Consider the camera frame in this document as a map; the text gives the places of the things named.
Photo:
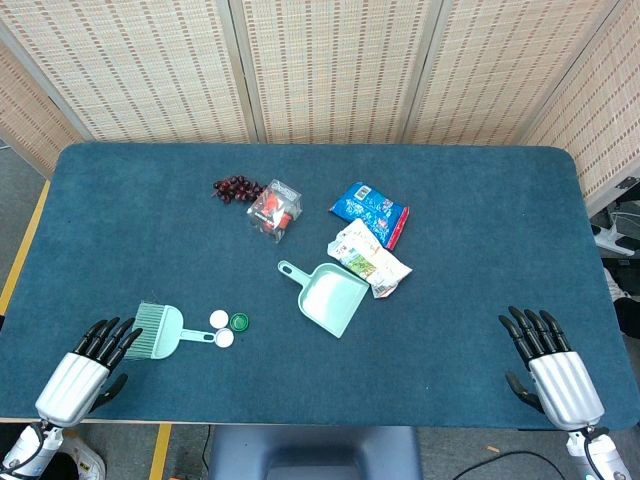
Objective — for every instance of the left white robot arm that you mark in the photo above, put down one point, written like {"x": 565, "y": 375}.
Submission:
{"x": 27, "y": 455}

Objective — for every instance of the blue snack bag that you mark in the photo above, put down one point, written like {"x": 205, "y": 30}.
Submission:
{"x": 367, "y": 207}

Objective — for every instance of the green bottle cap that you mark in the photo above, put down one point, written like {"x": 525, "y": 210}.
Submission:
{"x": 240, "y": 322}

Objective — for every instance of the clear box with red toy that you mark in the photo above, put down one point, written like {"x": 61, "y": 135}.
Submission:
{"x": 275, "y": 210}

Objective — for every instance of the woven folding screen panel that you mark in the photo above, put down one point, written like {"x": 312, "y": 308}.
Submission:
{"x": 505, "y": 70}
{"x": 335, "y": 70}
{"x": 135, "y": 70}
{"x": 27, "y": 115}
{"x": 595, "y": 125}

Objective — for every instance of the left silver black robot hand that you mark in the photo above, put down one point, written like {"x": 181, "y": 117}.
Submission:
{"x": 70, "y": 387}

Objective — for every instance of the dark red grape bunch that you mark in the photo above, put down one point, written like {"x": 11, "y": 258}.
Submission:
{"x": 235, "y": 189}

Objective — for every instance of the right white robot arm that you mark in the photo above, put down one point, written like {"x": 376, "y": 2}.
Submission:
{"x": 602, "y": 457}

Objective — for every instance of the white bottle cap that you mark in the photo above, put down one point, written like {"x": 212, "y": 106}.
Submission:
{"x": 224, "y": 338}
{"x": 219, "y": 318}

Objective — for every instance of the white snack bag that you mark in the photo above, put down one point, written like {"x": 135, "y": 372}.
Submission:
{"x": 370, "y": 260}

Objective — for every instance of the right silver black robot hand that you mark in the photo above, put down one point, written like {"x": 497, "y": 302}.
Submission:
{"x": 565, "y": 385}

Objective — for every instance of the mint green dustpan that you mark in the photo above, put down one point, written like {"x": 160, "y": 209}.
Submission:
{"x": 330, "y": 295}

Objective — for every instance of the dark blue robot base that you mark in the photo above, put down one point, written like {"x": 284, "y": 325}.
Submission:
{"x": 310, "y": 452}

